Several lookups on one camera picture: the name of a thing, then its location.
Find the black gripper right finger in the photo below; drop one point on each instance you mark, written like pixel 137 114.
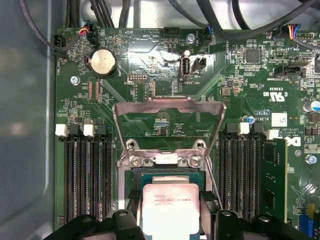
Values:
pixel 225 225

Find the silver CPU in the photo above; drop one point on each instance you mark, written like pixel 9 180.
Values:
pixel 170 212

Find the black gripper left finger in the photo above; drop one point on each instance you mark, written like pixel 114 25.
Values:
pixel 122 225

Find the metal socket cover frame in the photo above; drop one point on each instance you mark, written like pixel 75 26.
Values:
pixel 140 107

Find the green RAM stick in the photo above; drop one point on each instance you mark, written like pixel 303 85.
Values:
pixel 273 175

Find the silver coin cell battery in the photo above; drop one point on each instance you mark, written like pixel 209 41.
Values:
pixel 103 62

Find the green motherboard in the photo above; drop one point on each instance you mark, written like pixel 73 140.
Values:
pixel 190 87

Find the black RAM slot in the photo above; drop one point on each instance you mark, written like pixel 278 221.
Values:
pixel 68 180
pixel 79 180
pixel 225 180
pixel 238 180
pixel 91 180
pixel 252 180
pixel 106 180

